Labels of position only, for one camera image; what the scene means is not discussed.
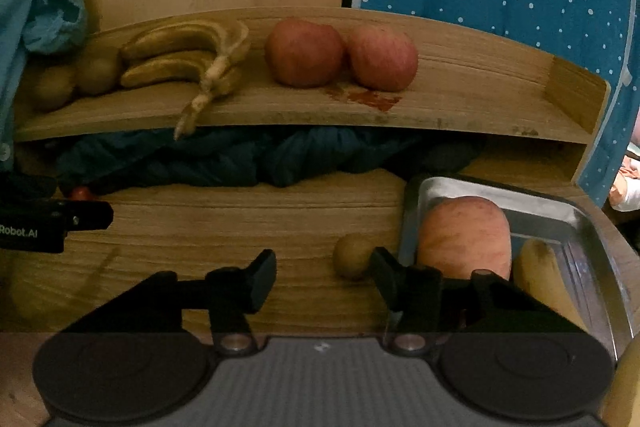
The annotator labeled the red apple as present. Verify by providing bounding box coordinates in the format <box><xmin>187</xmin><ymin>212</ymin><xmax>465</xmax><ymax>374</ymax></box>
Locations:
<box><xmin>416</xmin><ymin>196</ymin><xmax>512</xmax><ymax>280</ymax></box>

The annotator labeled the long yellow banana front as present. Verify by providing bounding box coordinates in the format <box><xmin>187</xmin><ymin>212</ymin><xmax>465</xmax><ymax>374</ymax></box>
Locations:
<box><xmin>512</xmin><ymin>239</ymin><xmax>589</xmax><ymax>332</ymax></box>

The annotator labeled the curved yellow banana back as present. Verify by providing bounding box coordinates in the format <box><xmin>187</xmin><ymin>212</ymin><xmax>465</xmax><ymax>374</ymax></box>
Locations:
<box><xmin>600</xmin><ymin>335</ymin><xmax>640</xmax><ymax>427</ymax></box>

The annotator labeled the red cherry tomato back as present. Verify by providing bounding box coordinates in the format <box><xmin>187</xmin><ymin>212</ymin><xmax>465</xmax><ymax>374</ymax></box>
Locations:
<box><xmin>68</xmin><ymin>186</ymin><xmax>96</xmax><ymax>202</ymax></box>

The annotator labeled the shelf kiwi left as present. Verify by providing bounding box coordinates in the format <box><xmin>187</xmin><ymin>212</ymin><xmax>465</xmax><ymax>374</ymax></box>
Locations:
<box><xmin>24</xmin><ymin>65</ymin><xmax>76</xmax><ymax>113</ymax></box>

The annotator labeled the shelf kiwi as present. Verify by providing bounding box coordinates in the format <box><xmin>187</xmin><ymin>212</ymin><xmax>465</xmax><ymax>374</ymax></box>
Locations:
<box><xmin>76</xmin><ymin>46</ymin><xmax>122</xmax><ymax>95</ymax></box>
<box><xmin>24</xmin><ymin>65</ymin><xmax>76</xmax><ymax>113</ymax></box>

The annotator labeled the shelf kiwi right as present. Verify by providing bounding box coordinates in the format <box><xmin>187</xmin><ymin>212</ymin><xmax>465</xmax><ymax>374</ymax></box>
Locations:
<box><xmin>76</xmin><ymin>46</ymin><xmax>122</xmax><ymax>95</ymax></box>

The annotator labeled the metal baking tray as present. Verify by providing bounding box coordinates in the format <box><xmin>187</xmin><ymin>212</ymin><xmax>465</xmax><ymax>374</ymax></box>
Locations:
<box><xmin>399</xmin><ymin>176</ymin><xmax>634</xmax><ymax>359</ymax></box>

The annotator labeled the crumpled blue cloth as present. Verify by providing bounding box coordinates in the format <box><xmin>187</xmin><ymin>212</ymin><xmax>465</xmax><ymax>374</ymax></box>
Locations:
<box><xmin>22</xmin><ymin>0</ymin><xmax>88</xmax><ymax>55</ymax></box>

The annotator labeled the bed with orange bedding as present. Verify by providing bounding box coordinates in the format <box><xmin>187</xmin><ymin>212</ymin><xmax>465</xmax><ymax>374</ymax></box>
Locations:
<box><xmin>608</xmin><ymin>119</ymin><xmax>640</xmax><ymax>212</ymax></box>

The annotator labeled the shelf apple right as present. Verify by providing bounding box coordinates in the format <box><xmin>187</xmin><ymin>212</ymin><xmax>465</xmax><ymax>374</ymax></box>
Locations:
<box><xmin>347</xmin><ymin>25</ymin><xmax>419</xmax><ymax>92</ymax></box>

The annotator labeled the shelf apple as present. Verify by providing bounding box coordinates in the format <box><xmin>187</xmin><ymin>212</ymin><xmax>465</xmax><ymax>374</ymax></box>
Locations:
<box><xmin>347</xmin><ymin>25</ymin><xmax>419</xmax><ymax>92</ymax></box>
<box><xmin>265</xmin><ymin>18</ymin><xmax>346</xmax><ymax>89</ymax></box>

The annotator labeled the shelf apple left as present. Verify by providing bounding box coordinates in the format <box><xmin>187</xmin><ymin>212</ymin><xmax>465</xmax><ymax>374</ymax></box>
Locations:
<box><xmin>265</xmin><ymin>18</ymin><xmax>346</xmax><ymax>89</ymax></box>

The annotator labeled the light blue hanging shirt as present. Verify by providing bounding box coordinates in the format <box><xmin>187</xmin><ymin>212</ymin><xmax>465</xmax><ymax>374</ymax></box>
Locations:
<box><xmin>0</xmin><ymin>0</ymin><xmax>66</xmax><ymax>170</ymax></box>

